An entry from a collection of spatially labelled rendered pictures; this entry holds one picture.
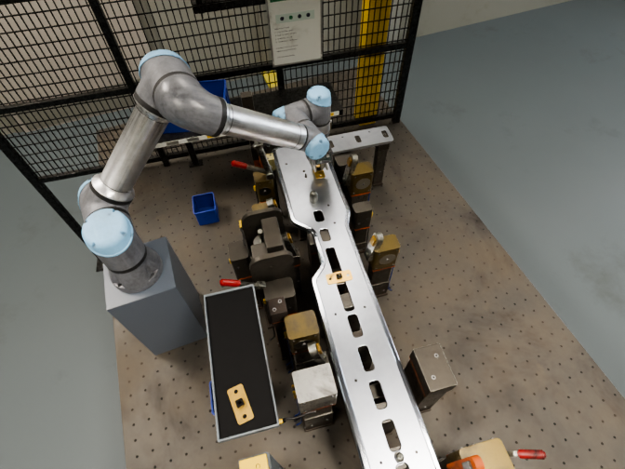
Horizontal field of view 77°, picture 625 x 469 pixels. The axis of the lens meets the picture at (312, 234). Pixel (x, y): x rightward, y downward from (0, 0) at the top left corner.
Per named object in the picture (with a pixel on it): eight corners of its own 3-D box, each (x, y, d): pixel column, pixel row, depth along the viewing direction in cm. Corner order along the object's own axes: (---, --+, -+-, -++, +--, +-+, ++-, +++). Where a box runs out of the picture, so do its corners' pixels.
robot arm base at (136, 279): (113, 300, 114) (98, 284, 106) (110, 259, 122) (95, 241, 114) (166, 283, 117) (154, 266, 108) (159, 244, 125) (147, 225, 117)
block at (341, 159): (361, 205, 184) (365, 161, 161) (336, 210, 183) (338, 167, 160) (355, 194, 188) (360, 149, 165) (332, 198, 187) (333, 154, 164)
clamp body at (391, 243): (394, 294, 157) (409, 246, 128) (365, 301, 156) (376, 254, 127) (388, 280, 161) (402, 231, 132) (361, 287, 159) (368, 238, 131)
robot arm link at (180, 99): (178, 93, 80) (339, 137, 114) (162, 67, 85) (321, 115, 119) (161, 140, 85) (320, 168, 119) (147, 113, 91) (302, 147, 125)
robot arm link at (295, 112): (285, 126, 115) (317, 113, 118) (269, 105, 120) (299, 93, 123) (286, 146, 121) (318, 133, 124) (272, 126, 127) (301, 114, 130)
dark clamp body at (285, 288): (301, 342, 146) (296, 296, 115) (271, 350, 145) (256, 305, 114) (298, 324, 151) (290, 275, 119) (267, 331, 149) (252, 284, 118)
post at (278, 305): (296, 356, 143) (287, 311, 110) (282, 360, 142) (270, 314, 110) (293, 343, 146) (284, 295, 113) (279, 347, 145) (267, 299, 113)
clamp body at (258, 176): (282, 234, 175) (273, 180, 146) (259, 239, 174) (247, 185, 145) (279, 223, 179) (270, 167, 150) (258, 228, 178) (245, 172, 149)
